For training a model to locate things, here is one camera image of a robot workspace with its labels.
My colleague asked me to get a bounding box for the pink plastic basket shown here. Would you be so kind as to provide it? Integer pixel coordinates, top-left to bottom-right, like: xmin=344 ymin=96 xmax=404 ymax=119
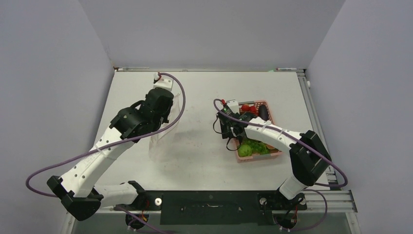
xmin=234 ymin=100 xmax=282 ymax=163

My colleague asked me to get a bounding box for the clear zip top bag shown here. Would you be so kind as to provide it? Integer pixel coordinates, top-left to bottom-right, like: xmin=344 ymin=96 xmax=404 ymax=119
xmin=148 ymin=93 xmax=182 ymax=162

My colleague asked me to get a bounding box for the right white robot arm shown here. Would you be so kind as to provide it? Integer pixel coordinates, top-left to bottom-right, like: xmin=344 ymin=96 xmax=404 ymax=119
xmin=216 ymin=108 xmax=331 ymax=209

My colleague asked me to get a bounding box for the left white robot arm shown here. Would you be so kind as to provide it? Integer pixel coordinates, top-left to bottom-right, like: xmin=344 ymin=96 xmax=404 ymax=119
xmin=47 ymin=87 xmax=174 ymax=221

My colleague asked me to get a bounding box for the green lettuce head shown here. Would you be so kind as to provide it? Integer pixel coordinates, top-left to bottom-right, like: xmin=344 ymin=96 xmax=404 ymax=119
xmin=237 ymin=139 xmax=270 ymax=157

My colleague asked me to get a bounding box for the dark purple eggplant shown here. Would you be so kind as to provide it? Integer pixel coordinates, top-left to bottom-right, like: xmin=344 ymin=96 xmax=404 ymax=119
xmin=258 ymin=105 xmax=269 ymax=121

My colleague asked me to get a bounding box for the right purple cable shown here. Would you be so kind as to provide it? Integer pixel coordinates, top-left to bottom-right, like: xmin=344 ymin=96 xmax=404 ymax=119
xmin=213 ymin=98 xmax=348 ymax=189

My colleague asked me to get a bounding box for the purple cable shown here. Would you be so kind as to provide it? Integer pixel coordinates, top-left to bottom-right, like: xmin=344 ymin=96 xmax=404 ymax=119
xmin=25 ymin=72 xmax=187 ymax=197
xmin=213 ymin=98 xmax=348 ymax=189

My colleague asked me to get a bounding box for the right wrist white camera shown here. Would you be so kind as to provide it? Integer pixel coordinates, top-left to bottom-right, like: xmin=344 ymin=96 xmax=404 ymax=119
xmin=226 ymin=99 xmax=240 ymax=114

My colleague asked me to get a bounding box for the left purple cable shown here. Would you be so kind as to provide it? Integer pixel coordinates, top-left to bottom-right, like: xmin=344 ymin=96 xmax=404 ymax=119
xmin=25 ymin=72 xmax=187 ymax=197

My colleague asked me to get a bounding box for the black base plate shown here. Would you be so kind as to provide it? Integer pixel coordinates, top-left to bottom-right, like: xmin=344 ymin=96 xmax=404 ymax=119
xmin=115 ymin=191 xmax=307 ymax=225

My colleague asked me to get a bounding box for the aluminium table rail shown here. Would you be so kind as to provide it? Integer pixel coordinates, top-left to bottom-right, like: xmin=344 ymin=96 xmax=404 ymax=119
xmin=297 ymin=69 xmax=359 ymax=214

